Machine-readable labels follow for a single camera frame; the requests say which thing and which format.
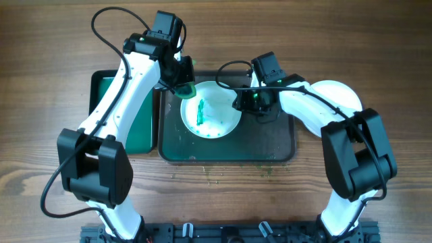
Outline black cable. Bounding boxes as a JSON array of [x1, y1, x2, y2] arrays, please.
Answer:
[[215, 60, 387, 237], [39, 6, 153, 237]]

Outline green scrub sponge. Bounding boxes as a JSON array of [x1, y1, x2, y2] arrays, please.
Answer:
[[174, 82, 196, 99]]

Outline green water tray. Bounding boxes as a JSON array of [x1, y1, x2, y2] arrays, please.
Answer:
[[88, 70, 157, 155]]

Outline left black cable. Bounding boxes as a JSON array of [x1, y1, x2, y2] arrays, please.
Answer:
[[39, 6, 153, 237]]

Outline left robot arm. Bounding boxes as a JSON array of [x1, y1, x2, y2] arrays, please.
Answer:
[[53, 11, 196, 242]]

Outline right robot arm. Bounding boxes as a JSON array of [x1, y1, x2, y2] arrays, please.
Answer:
[[233, 52, 398, 242]]

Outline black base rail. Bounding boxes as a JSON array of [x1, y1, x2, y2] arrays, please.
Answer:
[[80, 221, 381, 243]]

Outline right black cable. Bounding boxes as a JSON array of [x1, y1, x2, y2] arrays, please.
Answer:
[[215, 60, 387, 237]]

